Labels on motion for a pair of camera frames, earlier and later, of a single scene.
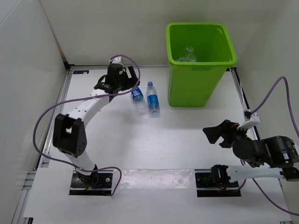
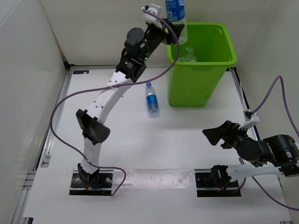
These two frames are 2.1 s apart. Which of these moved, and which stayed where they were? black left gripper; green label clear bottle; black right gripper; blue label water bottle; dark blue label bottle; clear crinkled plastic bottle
Moved: black left gripper; dark blue label bottle
Stayed: black right gripper; green label clear bottle; blue label water bottle; clear crinkled plastic bottle
